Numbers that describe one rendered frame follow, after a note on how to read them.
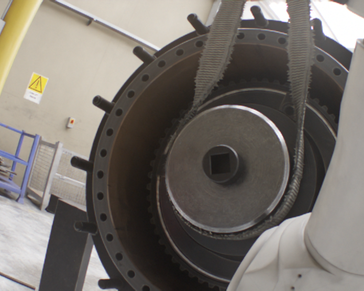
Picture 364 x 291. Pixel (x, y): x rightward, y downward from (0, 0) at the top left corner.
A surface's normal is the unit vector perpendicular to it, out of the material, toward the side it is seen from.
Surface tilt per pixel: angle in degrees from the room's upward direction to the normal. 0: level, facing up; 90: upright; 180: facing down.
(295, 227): 49
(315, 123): 90
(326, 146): 90
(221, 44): 94
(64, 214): 90
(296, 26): 100
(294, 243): 61
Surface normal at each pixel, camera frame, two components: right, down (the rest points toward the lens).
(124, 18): 0.64, 0.13
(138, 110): 0.76, 0.52
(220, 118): -0.34, -0.21
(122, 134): 0.87, 0.30
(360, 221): -0.63, 0.29
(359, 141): -0.92, 0.21
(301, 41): -0.73, -0.18
